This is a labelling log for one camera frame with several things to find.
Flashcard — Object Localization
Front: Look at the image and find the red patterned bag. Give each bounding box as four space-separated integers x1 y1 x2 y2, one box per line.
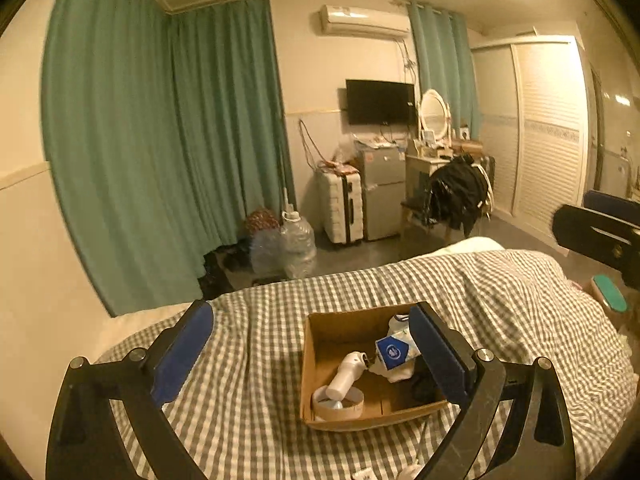
245 207 280 236

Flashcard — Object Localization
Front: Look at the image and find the green curtain right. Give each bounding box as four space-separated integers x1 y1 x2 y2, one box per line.
407 1 480 140

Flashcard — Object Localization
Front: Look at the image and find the white air conditioner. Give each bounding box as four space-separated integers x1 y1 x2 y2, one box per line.
320 4 410 38

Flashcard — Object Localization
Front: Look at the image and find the brown cardboard box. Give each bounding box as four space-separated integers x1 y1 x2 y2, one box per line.
299 304 447 432

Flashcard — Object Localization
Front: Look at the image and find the white vanity desk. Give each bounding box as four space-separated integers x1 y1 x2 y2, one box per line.
406 155 450 200

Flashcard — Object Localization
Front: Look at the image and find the black wall television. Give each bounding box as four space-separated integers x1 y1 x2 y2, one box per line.
346 79 416 126

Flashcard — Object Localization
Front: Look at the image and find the green curtain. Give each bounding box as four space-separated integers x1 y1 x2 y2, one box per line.
41 0 294 315
407 1 480 140

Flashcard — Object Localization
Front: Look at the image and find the white suitcase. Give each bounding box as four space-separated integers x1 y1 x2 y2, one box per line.
317 165 364 245

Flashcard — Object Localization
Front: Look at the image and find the green white sponge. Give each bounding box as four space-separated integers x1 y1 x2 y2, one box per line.
590 274 628 313

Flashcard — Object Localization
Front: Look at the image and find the wooden chair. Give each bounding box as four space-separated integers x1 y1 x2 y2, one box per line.
400 193 452 243

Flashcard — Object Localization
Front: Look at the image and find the white sliding wardrobe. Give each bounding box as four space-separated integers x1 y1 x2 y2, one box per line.
472 35 589 246

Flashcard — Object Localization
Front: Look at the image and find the white spray bottle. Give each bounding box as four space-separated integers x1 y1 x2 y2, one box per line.
326 351 368 401

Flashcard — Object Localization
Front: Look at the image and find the blue white tissue pack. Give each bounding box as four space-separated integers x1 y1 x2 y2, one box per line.
375 327 421 372

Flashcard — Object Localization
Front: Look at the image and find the clear water jug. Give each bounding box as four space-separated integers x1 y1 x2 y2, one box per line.
281 209 317 280

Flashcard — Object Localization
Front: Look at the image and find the green curtain left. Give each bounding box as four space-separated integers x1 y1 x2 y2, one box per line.
41 0 294 315

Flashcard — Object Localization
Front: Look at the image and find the black jacket on chair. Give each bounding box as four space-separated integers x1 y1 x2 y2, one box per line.
425 154 495 237

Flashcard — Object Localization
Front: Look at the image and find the grey white checkered bedspread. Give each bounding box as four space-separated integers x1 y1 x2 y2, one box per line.
163 249 638 479

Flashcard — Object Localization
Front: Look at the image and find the silver mini fridge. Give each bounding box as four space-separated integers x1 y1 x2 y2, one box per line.
356 148 406 240

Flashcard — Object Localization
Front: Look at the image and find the tape roll in box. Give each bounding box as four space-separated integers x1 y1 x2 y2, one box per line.
311 386 364 422

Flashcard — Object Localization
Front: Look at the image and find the oval vanity mirror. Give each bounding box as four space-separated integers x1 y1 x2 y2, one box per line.
419 89 451 145

